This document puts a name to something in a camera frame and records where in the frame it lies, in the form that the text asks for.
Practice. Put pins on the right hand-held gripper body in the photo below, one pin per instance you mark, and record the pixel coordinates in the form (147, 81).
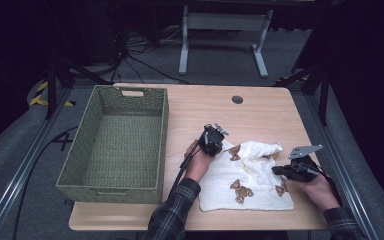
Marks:
(303, 170)

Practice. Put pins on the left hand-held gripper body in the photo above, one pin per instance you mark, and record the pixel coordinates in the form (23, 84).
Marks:
(211, 141)

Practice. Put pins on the white cloth with brown print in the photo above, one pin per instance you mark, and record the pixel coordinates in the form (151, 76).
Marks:
(223, 176)

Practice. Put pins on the green woven basket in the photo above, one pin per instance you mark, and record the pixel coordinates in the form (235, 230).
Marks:
(120, 140)

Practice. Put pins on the person's right hand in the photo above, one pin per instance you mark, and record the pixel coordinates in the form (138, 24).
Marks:
(320, 191)

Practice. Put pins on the person's left hand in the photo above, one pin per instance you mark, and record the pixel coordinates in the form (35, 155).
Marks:
(196, 165)

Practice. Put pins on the grey round table grommet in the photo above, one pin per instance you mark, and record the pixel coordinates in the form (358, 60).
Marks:
(237, 99)

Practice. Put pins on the black metal stand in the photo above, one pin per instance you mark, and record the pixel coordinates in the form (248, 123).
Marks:
(51, 86)
(323, 90)

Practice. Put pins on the yellow and black floor tape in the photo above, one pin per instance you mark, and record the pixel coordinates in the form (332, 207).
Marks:
(36, 98)

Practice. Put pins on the aluminium floor rail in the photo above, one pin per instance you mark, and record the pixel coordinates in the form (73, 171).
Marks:
(343, 150)
(20, 173)

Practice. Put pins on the grey metal desk frame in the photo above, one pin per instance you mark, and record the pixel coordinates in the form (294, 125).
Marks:
(225, 21)

